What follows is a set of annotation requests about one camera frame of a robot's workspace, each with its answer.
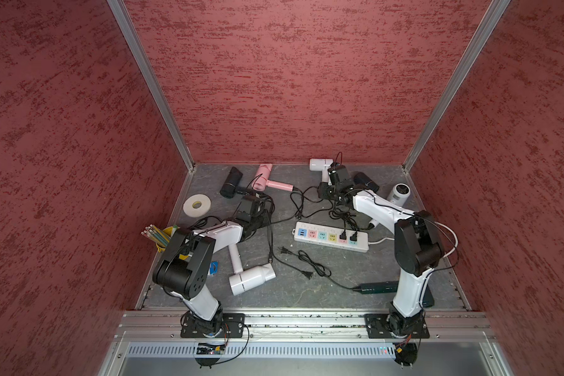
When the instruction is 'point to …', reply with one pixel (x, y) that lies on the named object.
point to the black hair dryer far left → (231, 185)
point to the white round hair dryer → (398, 195)
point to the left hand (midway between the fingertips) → (268, 219)
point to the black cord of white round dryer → (353, 237)
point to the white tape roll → (197, 205)
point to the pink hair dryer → (262, 179)
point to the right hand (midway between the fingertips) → (323, 192)
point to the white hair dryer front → (243, 280)
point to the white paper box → (213, 268)
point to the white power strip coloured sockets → (341, 237)
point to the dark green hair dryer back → (360, 178)
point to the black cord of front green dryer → (324, 272)
